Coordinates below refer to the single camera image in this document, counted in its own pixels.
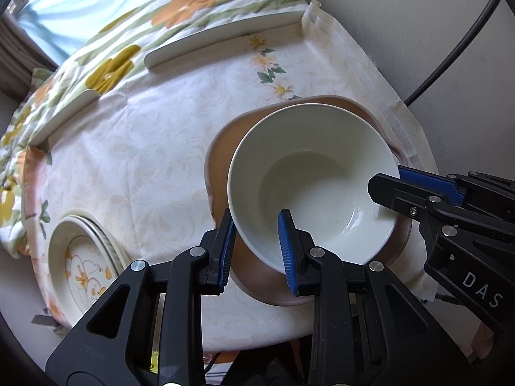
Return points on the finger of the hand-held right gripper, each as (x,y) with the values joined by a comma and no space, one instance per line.
(430,183)
(398,197)

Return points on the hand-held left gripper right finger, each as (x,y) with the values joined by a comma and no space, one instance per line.
(287,253)

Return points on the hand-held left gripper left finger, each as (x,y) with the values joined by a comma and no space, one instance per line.
(226,257)

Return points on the pink square bowl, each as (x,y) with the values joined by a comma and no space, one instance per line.
(257,273)

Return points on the cream round bowl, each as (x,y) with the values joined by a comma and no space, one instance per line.
(314,177)

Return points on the white floral tablecloth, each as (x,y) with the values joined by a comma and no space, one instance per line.
(161,148)

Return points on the yellow flower patterned plate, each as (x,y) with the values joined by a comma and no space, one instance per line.
(80,273)

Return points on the floral striped blanket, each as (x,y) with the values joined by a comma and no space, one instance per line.
(100,60)

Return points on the green patterned pillow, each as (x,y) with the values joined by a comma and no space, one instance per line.
(40,80)

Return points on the brown curtain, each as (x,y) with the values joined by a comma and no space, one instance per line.
(24,60)

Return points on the sheer blue curtain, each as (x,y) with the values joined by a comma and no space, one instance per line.
(88,8)

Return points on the grey metal bracket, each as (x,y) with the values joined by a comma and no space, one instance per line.
(43,318)

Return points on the white curved table rail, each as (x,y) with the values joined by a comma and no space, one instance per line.
(64,116)

